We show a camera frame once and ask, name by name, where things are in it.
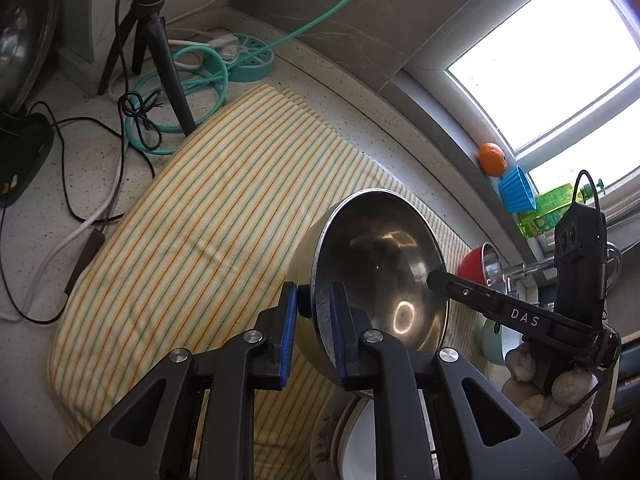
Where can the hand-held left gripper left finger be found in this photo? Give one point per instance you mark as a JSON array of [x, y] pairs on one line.
[[287, 340]]

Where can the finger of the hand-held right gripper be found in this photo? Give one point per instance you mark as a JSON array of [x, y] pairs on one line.
[[460, 290]]

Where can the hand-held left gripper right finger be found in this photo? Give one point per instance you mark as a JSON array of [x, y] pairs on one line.
[[339, 340]]

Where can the red bowl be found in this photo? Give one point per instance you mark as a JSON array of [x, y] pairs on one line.
[[470, 265]]

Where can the mint green bowl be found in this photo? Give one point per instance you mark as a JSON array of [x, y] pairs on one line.
[[492, 345]]

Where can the stainless steel bowl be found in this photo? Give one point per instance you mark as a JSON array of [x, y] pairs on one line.
[[380, 260]]

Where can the rose-print plate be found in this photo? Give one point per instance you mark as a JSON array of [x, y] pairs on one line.
[[322, 435]]

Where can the pink blossom deep plate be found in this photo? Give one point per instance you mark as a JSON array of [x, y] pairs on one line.
[[360, 450]]

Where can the person's right hand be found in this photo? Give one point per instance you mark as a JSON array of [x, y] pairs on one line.
[[520, 365]]

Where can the chrome faucet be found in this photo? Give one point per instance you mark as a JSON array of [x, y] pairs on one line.
[[530, 267]]

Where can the green dish soap bottle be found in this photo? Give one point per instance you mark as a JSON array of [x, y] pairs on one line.
[[545, 210]]

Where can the blue ribbed cup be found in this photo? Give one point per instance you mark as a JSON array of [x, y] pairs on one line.
[[517, 190]]

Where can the orange tangerine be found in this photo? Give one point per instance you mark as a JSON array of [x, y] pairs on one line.
[[492, 160]]

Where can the wooden shelf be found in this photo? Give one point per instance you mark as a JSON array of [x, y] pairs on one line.
[[611, 410]]

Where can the striped yellow cloth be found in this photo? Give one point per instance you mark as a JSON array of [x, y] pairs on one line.
[[200, 210]]

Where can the window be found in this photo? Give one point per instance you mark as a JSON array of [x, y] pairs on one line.
[[525, 60]]

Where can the teal power strip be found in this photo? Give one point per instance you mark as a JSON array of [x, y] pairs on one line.
[[255, 65]]

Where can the black tripod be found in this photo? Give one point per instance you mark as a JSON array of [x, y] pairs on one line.
[[170, 85]]

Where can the white plug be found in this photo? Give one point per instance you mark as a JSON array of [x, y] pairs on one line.
[[225, 42]]

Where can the black round stand base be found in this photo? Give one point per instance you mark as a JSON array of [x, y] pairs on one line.
[[25, 150]]

